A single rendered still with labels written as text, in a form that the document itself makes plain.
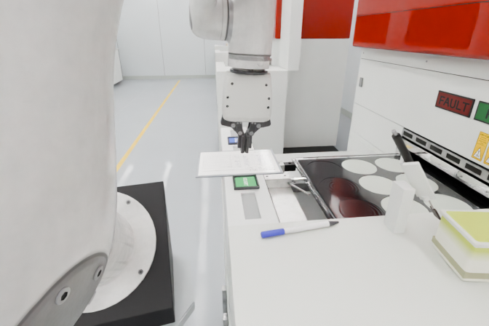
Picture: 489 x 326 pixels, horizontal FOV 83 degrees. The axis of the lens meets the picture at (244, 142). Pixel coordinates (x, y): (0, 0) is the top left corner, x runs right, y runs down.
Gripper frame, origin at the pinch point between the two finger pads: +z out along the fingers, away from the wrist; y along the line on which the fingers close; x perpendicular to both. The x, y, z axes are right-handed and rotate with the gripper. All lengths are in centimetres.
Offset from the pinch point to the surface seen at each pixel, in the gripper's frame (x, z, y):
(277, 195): -5.4, 16.8, -10.3
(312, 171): -14.0, 14.1, -22.4
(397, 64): -38, -16, -57
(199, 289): -55, 106, 12
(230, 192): 4.7, 9.6, 3.0
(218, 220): -113, 105, 1
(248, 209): 10.6, 9.9, -0.2
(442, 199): 4, 13, -49
